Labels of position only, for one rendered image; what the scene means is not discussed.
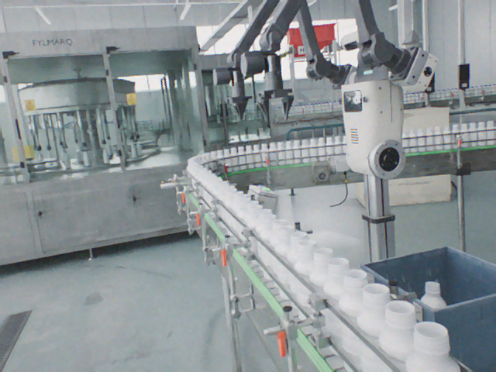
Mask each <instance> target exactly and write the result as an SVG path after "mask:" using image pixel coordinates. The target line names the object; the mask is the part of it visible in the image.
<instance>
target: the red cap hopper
mask: <svg viewBox="0 0 496 372"><path fill-rule="evenodd" d="M335 25H336V22H332V23H324V24H316V25H313V26H314V30H315V35H316V39H317V42H318V45H319V49H320V51H322V50H324V49H325V48H326V47H328V54H324V56H325V59H326V60H329V61H330V62H332V57H334V64H336V65H337V64H338V62H337V49H336V41H337V37H336V32H335ZM285 36H286V37H287V39H286V43H288V47H294V48H295V50H296V52H297V53H294V51H293V53H291V54H289V55H288V59H289V68H290V79H291V88H293V93H291V95H294V101H293V103H292V105H293V108H295V106H297V107H298V100H297V96H298V97H299V98H301V99H303V100H304V102H306V100H307V102H309V100H310V99H308V98H307V97H306V96H305V95H303V94H302V93H301V91H308V90H310V89H316V88H328V89H327V91H326V92H325V94H324V95H322V96H321V98H320V100H322V98H324V97H325V100H326V99H327V98H328V97H329V96H330V95H331V102H332V104H334V103H333V101H334V94H335V92H333V89H331V87H332V83H330V84H328V85H319V86H312V87H303V88H296V80H295V63H301V62H306V58H305V48H304V44H303V41H302V38H301V32H300V29H299V27H294V28H290V29H289V30H288V32H287V35H285ZM331 44H333V53H331ZM329 89H330V91H329ZM328 92H329V93H328ZM327 93H328V94H327ZM326 94H327V95H326ZM339 99H340V97H339V93H338V92H336V104H338V101H339ZM338 128H339V137H340V141H341V142H343V134H342V127H338ZM294 134H295V141H299V145H300V146H301V139H300V131H294ZM335 137H337V128H336V127H335V128H333V140H334V142H335Z"/></svg>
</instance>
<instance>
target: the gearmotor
mask: <svg viewBox="0 0 496 372"><path fill-rule="evenodd" d="M311 165H312V182H314V183H315V186H316V187H318V186H319V185H322V184H331V175H334V174H343V175H345V184H346V174H349V173H356V171H353V170H352V169H351V168H350V166H349V164H348V163H347V162H346V155H339V156H330V157H328V163H327V162H321V163H313V164H311ZM330 174H331V175H330ZM347 195H348V187H347V186H346V196H347ZM345 200H346V197H345V199H344V200H343V201H342V202H341V203H339V204H337V205H340V204H342V203H343V202H344V201H345ZM332 206H335V205H330V207H332Z"/></svg>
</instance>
